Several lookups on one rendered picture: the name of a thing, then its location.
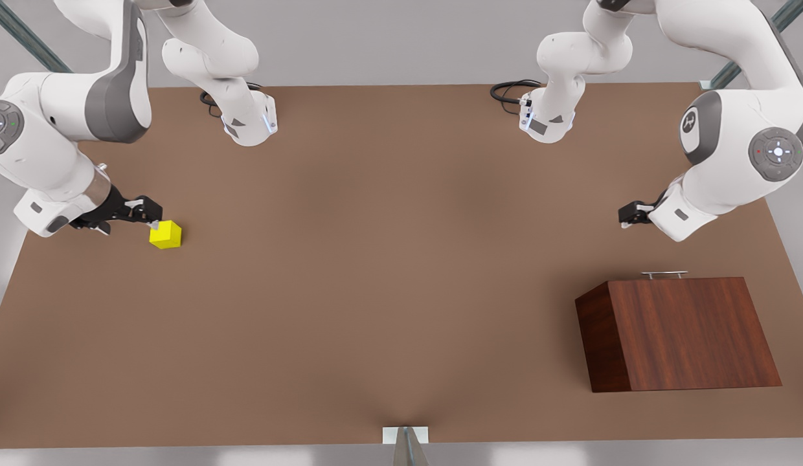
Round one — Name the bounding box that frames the black cable loop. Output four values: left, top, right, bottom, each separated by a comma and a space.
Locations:
490, 79, 545, 115
199, 82, 264, 118

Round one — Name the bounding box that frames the dark wooden drawer cabinet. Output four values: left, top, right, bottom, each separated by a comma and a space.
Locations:
575, 277, 783, 394

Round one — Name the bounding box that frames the yellow cube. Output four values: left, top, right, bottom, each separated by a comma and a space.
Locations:
149, 220, 183, 250

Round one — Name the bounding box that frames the silver frame post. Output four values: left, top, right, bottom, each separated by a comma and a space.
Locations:
699, 0, 803, 91
0, 0, 73, 74
382, 425, 430, 466

